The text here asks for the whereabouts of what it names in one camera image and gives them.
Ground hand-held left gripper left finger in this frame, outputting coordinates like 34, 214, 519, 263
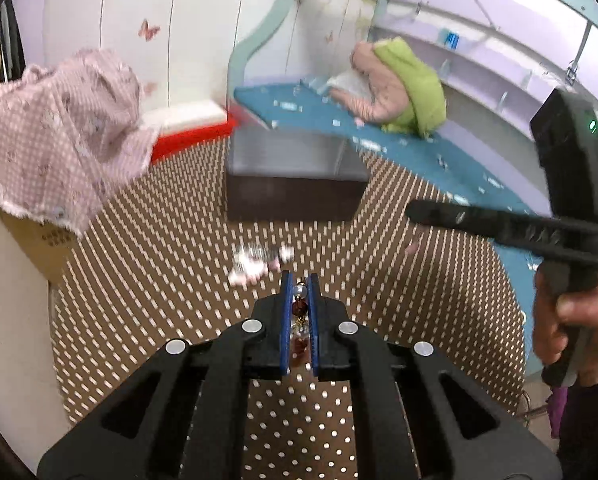
37, 270, 296, 480

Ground teal patterned mat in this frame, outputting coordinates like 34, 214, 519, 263
233, 80, 547, 377

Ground pink dotted cloth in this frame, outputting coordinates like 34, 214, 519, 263
0, 48, 156, 239

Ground red and white box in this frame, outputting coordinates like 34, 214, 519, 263
140, 101, 244, 165

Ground pink and green clothes pile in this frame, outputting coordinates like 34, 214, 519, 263
326, 38, 448, 139

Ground brown dotted tablecloth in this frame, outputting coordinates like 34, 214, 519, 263
50, 136, 528, 480

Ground dark brown jewelry box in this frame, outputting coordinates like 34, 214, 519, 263
226, 129, 370, 223

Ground cardboard box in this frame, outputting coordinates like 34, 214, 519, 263
0, 200, 79, 286

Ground pink and white jewelry pieces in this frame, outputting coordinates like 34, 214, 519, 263
227, 242, 296, 287

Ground person's right hand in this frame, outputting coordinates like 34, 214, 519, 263
532, 259, 598, 387

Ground beaded bracelet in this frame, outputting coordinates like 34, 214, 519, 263
290, 276, 312, 371

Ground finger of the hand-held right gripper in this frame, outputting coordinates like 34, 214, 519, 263
405, 199, 598, 264

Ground purple shelf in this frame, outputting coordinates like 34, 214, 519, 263
299, 0, 598, 141

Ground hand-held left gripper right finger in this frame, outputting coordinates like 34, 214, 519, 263
306, 274, 564, 480

